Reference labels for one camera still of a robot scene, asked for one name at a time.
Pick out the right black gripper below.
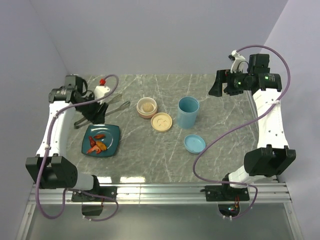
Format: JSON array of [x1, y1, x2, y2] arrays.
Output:
[[208, 69, 251, 97]]

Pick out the pink white bowl container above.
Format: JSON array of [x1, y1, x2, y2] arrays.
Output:
[[136, 97, 158, 119]]

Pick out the beige round lid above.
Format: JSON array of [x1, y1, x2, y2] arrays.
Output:
[[151, 112, 173, 133]]

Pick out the blue tall cup container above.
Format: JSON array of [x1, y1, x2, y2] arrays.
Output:
[[176, 96, 200, 129]]

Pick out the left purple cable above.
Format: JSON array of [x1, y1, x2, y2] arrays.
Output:
[[36, 73, 120, 222]]

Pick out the orange red food piece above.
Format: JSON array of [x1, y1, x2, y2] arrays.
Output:
[[93, 134, 106, 140]]

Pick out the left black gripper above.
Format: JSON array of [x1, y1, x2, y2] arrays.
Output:
[[77, 92, 109, 125]]

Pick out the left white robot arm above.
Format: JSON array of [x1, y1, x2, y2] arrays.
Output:
[[25, 75, 110, 201]]

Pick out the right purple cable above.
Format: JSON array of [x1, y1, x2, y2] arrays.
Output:
[[192, 44, 292, 221]]

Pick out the red shrimp piece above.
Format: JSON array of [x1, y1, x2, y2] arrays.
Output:
[[86, 145, 102, 154]]

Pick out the aluminium mounting rail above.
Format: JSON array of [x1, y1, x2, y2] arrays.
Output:
[[14, 74, 305, 240]]

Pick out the blue round lid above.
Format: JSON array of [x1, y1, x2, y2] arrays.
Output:
[[183, 134, 206, 154]]

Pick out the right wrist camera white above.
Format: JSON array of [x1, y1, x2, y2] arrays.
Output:
[[228, 50, 247, 73]]

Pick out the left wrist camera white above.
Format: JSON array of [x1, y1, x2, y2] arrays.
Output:
[[93, 78, 111, 99]]

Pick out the orange fried food piece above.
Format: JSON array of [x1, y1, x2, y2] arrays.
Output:
[[96, 141, 108, 151]]

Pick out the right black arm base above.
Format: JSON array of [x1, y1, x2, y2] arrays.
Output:
[[204, 184, 251, 217]]

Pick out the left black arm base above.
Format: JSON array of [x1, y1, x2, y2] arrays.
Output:
[[71, 186, 119, 222]]

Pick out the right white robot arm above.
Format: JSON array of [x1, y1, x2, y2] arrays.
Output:
[[209, 50, 297, 200]]

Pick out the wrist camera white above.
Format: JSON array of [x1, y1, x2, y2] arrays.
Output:
[[93, 78, 111, 99], [228, 50, 247, 73]]

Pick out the purple cable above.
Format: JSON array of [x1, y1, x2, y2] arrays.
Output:
[[36, 73, 120, 222], [192, 44, 292, 221]]

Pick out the teal square plate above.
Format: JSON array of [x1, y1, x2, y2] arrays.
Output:
[[81, 124, 121, 158]]

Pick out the metal serving tongs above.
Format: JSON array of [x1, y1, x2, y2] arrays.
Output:
[[73, 93, 131, 129]]

